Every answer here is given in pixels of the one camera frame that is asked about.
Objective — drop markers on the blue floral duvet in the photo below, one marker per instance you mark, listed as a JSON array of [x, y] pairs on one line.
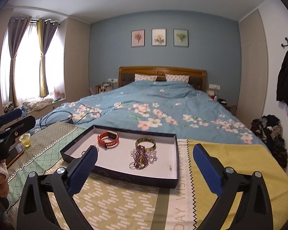
[[163, 106]]

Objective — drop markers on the cream framed picture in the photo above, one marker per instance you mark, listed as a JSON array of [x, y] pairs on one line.
[[158, 37]]

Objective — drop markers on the wooden headboard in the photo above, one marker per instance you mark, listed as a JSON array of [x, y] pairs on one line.
[[197, 78]]

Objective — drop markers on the dark blue jewelry tray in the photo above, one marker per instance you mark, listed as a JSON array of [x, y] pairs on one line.
[[114, 162]]

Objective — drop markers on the black hanging jacket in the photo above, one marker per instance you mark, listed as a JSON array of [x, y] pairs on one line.
[[282, 82]]

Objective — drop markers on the dotted pillow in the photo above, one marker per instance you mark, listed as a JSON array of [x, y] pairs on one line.
[[174, 77], [141, 77]]

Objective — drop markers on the purple left curtain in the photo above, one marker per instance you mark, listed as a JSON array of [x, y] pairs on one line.
[[15, 31]]

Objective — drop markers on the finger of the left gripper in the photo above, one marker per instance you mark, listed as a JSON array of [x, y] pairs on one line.
[[12, 132], [10, 116]]

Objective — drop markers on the dark clothes pile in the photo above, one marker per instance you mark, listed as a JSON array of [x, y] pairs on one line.
[[269, 129]]

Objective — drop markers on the gold tortoise bangle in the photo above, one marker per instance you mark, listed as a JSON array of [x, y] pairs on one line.
[[148, 143]]

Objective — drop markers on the left dotted pillow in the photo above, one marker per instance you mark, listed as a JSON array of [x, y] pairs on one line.
[[141, 77]]

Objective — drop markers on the person's left hand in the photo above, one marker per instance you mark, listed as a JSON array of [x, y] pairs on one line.
[[4, 187]]

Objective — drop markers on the pink framed picture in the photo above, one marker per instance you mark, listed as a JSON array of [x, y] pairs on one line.
[[138, 38]]

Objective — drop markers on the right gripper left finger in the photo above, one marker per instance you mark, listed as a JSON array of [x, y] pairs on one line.
[[35, 210]]

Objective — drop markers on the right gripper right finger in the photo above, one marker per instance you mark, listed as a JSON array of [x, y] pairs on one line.
[[254, 209]]

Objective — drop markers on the right dotted pillow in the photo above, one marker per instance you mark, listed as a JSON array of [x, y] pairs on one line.
[[174, 77]]

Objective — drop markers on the patterned green yellow blanket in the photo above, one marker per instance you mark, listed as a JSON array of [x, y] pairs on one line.
[[115, 204]]

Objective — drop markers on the yellow plastic cup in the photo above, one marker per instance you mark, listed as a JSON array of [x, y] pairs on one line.
[[25, 139]]

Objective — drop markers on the orange smart watch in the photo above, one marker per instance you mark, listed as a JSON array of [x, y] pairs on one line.
[[108, 139]]

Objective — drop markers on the green framed picture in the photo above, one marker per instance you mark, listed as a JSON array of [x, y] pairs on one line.
[[181, 38]]

